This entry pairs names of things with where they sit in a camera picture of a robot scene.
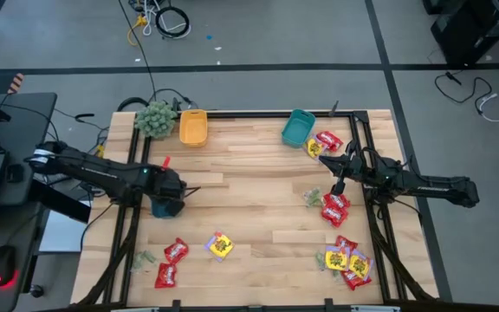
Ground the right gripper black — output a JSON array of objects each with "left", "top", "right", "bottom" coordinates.
[{"left": 318, "top": 152, "right": 367, "bottom": 196}]

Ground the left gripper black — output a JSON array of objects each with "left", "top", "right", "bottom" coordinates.
[{"left": 152, "top": 166, "right": 202, "bottom": 203}]

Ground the red Skittles candy pack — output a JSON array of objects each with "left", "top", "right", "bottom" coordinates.
[
  {"left": 334, "top": 235, "right": 359, "bottom": 255},
  {"left": 322, "top": 192, "right": 352, "bottom": 210},
  {"left": 154, "top": 263, "right": 178, "bottom": 289},
  {"left": 164, "top": 237, "right": 190, "bottom": 265},
  {"left": 316, "top": 130, "right": 345, "bottom": 153},
  {"left": 340, "top": 269, "right": 373, "bottom": 291},
  {"left": 321, "top": 204, "right": 349, "bottom": 229}
]

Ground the blue-grey plastic bin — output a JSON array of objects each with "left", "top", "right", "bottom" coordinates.
[{"left": 150, "top": 197, "right": 185, "bottom": 219}]

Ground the yellow Sour Patch candy pack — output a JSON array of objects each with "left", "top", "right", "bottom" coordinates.
[
  {"left": 347, "top": 250, "right": 374, "bottom": 281},
  {"left": 204, "top": 231, "right": 236, "bottom": 263},
  {"left": 324, "top": 245, "right": 352, "bottom": 272},
  {"left": 304, "top": 137, "right": 327, "bottom": 160}
]

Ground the yellow plastic bin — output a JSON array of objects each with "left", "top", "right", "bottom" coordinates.
[{"left": 178, "top": 109, "right": 209, "bottom": 148}]

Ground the teal plastic bin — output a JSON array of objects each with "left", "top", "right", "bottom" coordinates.
[{"left": 281, "top": 108, "right": 317, "bottom": 149}]

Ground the green artificial potted plant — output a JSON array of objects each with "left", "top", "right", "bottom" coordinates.
[{"left": 134, "top": 100, "right": 178, "bottom": 140}]

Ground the black flat panel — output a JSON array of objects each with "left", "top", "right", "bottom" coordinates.
[{"left": 30, "top": 179, "right": 93, "bottom": 224}]

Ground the white flat board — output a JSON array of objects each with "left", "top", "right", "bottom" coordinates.
[{"left": 39, "top": 201, "right": 93, "bottom": 253}]

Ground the small black desk device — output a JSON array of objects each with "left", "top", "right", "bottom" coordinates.
[{"left": 6, "top": 163, "right": 25, "bottom": 183}]

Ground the grey office desk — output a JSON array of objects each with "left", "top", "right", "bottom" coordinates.
[{"left": 0, "top": 92, "right": 58, "bottom": 312}]

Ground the black equipment case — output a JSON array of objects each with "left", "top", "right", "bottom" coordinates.
[{"left": 422, "top": 0, "right": 499, "bottom": 66}]

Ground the black computer mouse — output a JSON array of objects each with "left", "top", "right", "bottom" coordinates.
[{"left": 0, "top": 244, "right": 18, "bottom": 287}]

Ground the orange black striped marker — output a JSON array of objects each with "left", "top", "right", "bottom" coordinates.
[{"left": 7, "top": 72, "right": 25, "bottom": 95}]

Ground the black aluminium table frame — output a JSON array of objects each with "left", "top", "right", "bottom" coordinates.
[{"left": 75, "top": 109, "right": 439, "bottom": 312}]

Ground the black cable bundle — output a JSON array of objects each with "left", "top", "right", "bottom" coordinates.
[{"left": 116, "top": 88, "right": 198, "bottom": 114}]

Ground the black cable with plug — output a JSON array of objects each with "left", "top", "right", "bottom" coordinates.
[{"left": 434, "top": 71, "right": 493, "bottom": 114}]

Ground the coiled black cable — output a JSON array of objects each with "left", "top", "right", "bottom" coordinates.
[{"left": 154, "top": 5, "right": 191, "bottom": 40}]

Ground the long black floor cable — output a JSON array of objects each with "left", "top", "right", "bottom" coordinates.
[{"left": 117, "top": 0, "right": 158, "bottom": 103}]

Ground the white floor cable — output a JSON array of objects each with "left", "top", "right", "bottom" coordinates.
[{"left": 141, "top": 0, "right": 190, "bottom": 40}]

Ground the yellow floor cable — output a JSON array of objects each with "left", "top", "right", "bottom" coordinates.
[{"left": 126, "top": 15, "right": 149, "bottom": 47}]

